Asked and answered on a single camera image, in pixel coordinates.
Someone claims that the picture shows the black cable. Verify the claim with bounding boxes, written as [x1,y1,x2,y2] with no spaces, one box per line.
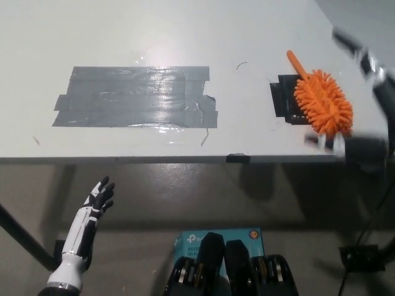
[338,181,395,296]

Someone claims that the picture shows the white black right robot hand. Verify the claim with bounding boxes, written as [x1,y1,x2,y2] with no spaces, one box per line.
[303,25,395,175]

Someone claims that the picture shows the teal router box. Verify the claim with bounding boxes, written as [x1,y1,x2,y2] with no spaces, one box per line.
[173,227,263,260]

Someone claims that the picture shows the black tape square mark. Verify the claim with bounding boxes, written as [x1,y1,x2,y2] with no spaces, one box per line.
[269,73,313,126]

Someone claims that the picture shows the small black tape strip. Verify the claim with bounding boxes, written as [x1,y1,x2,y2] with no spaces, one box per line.
[225,152,251,164]

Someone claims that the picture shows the orange spiky duster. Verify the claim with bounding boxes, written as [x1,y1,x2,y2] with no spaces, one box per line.
[286,50,354,139]

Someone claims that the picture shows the black diagonal table leg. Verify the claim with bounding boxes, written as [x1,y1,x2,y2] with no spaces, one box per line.
[0,202,59,271]

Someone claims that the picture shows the black robot torso blocks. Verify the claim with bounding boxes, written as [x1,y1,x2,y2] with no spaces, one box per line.
[163,231,299,296]

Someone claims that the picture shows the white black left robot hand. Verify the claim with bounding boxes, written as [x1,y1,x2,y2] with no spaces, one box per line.
[60,175,116,266]

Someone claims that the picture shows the grey duct tape patch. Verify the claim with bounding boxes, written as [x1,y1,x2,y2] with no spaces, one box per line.
[51,65,219,129]

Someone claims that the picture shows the black floor foot plate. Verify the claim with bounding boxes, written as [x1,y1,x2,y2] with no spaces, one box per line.
[338,244,380,273]
[54,238,68,260]

